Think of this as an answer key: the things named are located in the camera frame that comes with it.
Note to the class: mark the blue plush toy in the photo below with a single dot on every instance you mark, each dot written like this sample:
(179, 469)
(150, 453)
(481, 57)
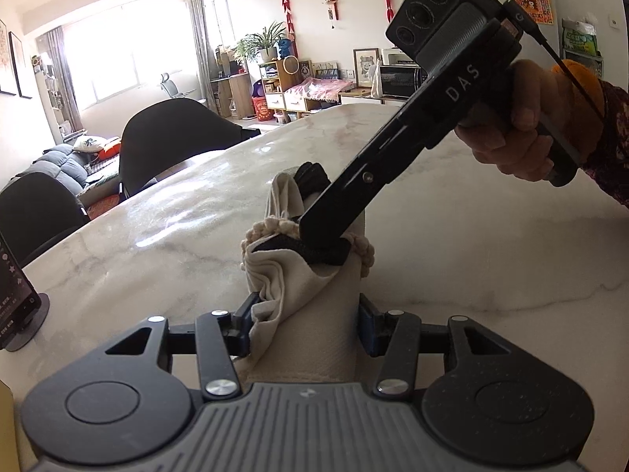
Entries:
(286, 48)

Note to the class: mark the black dining chair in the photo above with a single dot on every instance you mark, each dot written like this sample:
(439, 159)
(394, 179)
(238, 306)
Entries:
(177, 132)
(34, 211)

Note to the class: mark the gold cardboard box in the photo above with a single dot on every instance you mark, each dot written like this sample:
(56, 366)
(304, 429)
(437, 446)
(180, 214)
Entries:
(7, 427)

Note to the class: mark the black microwave oven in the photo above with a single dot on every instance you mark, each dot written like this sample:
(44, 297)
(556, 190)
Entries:
(398, 81)

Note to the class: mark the person's right forearm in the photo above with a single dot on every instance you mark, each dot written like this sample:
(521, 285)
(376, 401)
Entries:
(616, 157)

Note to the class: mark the wooden shelf unit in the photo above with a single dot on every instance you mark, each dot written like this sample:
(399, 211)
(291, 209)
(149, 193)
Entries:
(275, 88)

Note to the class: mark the grey curtain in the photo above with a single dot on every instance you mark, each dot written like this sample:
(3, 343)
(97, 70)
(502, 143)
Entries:
(64, 78)
(199, 44)

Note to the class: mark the person's right hand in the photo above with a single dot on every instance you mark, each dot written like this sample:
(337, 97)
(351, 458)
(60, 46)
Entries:
(521, 147)

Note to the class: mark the framed wall picture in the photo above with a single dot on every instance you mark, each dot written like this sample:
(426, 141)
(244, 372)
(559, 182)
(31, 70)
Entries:
(4, 59)
(20, 66)

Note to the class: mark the window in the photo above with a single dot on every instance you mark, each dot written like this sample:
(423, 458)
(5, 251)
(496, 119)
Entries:
(128, 49)

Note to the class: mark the potted green plant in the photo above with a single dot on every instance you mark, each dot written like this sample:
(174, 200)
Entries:
(260, 42)

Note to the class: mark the black smartphone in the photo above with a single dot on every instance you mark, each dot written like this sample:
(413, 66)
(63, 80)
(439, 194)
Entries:
(14, 295)

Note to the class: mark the red bucket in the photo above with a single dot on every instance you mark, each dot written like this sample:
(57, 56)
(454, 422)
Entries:
(262, 108)

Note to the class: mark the pink cloth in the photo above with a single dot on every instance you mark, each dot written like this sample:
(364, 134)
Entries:
(319, 91)

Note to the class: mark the white shelving rack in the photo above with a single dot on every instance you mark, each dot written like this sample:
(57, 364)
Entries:
(49, 93)

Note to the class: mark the white sofa pillow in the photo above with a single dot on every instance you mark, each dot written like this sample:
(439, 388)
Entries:
(88, 144)

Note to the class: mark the grey office chair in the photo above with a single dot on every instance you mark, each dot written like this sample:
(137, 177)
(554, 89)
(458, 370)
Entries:
(174, 86)

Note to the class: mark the white shopping bag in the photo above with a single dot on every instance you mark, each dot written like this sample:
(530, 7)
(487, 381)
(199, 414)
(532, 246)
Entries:
(304, 314)

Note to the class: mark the white printer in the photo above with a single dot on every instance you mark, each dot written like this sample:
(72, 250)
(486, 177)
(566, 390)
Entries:
(393, 55)

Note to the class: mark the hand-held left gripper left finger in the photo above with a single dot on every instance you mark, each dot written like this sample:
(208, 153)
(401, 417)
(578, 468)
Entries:
(241, 334)

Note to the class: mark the black round phone stand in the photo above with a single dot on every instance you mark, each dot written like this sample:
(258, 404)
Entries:
(43, 309)

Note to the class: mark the framed cartoon picture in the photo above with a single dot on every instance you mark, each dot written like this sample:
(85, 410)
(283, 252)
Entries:
(366, 68)

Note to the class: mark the orange cushion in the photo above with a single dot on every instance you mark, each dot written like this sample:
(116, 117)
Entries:
(110, 148)

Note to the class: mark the wooden desk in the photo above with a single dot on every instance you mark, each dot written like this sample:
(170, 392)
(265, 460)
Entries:
(236, 93)

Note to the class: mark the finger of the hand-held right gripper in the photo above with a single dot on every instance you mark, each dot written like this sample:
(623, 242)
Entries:
(354, 187)

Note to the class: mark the grey sofa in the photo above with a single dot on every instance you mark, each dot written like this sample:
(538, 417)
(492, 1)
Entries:
(54, 162)

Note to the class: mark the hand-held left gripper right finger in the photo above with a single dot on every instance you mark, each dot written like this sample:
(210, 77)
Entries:
(366, 329)

